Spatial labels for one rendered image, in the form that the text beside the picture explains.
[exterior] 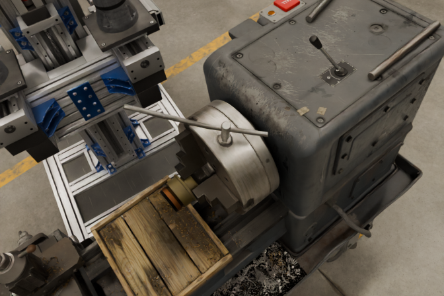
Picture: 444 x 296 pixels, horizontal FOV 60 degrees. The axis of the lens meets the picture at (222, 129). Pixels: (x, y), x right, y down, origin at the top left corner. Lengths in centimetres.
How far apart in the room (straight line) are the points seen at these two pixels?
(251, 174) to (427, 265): 142
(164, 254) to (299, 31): 78
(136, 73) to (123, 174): 93
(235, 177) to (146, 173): 128
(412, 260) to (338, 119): 136
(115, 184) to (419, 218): 164
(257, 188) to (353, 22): 57
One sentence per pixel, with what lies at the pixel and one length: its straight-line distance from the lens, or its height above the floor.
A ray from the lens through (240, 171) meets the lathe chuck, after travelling 96.
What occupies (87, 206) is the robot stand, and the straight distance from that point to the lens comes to 222.
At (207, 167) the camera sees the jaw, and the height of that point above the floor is 105.
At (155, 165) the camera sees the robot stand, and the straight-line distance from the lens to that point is 220.
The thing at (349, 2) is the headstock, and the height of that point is 126.
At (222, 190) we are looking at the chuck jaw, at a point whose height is 110.
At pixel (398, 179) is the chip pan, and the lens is 175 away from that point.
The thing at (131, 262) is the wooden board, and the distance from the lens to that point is 125.
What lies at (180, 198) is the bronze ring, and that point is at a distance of 104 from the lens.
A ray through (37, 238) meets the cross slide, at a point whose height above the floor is 97.
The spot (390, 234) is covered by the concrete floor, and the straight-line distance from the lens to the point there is 224.
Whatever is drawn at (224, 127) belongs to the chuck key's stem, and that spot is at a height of 131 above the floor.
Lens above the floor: 201
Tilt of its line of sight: 53 degrees down
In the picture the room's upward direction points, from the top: 11 degrees counter-clockwise
